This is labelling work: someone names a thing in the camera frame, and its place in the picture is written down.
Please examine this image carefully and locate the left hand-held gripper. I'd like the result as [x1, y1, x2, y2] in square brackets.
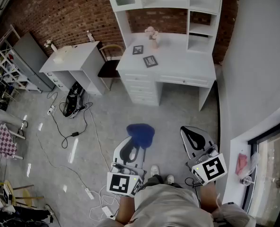
[106, 136, 147, 197]

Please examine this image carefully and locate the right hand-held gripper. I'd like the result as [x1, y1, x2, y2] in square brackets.
[180, 126, 228, 186]

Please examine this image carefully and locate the blue wiping cloth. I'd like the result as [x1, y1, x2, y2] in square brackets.
[126, 123, 155, 150]

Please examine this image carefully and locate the person's left forearm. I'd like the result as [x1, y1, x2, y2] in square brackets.
[115, 194, 138, 225]

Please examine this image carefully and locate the person's right forearm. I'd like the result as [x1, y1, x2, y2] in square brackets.
[198, 182, 222, 215]

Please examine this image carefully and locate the pink cloth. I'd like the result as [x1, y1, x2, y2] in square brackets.
[235, 153, 249, 176]

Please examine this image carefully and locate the clear plastic bag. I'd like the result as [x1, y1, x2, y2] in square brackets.
[245, 151, 261, 175]

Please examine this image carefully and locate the person's beige shirt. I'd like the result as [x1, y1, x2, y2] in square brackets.
[99, 183, 257, 227]

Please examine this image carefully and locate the black bag on floor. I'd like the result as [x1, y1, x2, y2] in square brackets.
[62, 81, 87, 119]

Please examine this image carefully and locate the white table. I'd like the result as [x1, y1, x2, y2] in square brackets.
[115, 33, 217, 112]

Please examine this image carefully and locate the brown wooden chair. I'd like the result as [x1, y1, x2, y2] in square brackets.
[97, 44, 124, 91]

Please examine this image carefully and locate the small white desk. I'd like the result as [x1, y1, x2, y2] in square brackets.
[39, 41, 106, 96]

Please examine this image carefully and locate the wooden stool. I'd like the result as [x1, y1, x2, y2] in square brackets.
[2, 179, 45, 208]

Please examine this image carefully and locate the pink flower bouquet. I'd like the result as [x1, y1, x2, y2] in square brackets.
[144, 26, 159, 40]

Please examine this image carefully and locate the white box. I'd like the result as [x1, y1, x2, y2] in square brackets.
[52, 45, 73, 63]

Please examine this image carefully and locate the black equipment pile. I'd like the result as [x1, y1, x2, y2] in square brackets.
[0, 204, 54, 227]

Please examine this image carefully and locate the purple checkered cloth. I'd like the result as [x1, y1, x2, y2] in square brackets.
[0, 123, 18, 160]

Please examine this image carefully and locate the grey metal cabinet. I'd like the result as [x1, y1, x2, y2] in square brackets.
[13, 32, 56, 92]

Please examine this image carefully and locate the small white flower vase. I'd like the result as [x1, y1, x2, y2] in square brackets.
[44, 39, 58, 53]

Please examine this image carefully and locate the white rack shelf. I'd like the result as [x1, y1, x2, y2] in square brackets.
[0, 24, 40, 95]

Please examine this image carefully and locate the white floor cable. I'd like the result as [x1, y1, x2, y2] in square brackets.
[85, 97, 112, 173]

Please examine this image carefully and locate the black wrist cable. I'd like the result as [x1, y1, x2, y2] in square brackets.
[184, 177, 202, 189]

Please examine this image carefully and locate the black-framed glass window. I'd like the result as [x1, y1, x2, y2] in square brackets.
[241, 121, 280, 227]

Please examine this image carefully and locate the black cable with adapter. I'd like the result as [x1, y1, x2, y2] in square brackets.
[50, 101, 94, 149]

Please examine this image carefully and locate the grey floor cable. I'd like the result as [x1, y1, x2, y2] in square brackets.
[35, 131, 89, 192]

